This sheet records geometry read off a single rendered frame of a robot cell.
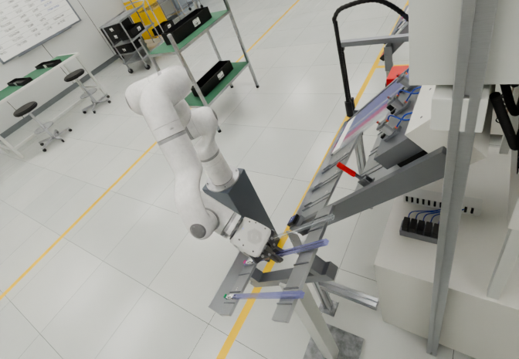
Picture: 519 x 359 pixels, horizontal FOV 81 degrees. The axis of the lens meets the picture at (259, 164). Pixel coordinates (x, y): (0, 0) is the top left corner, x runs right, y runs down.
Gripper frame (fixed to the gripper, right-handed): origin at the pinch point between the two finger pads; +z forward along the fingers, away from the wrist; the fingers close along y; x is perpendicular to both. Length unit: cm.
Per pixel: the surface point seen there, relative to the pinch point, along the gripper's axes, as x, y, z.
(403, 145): -42.7, 23.1, 7.0
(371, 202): -22.5, 19.4, 13.2
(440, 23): -70, 17, -8
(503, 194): -16, 61, 65
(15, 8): 364, 272, -551
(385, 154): -37.2, 23.3, 6.1
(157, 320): 137, -27, -22
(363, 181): -25.2, 22.5, 7.8
